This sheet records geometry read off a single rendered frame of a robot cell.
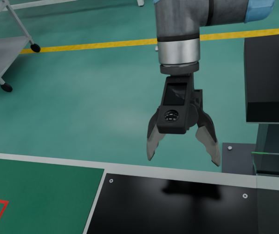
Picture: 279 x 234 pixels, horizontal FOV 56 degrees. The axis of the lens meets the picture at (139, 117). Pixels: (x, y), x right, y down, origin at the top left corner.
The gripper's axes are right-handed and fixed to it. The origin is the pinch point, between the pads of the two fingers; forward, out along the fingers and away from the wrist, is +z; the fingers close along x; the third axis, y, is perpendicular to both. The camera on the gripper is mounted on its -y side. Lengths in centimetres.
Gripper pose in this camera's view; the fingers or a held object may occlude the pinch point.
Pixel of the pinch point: (182, 165)
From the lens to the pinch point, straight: 55.0
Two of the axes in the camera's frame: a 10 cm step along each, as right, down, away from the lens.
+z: 1.0, 9.3, 3.4
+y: 3.2, -3.6, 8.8
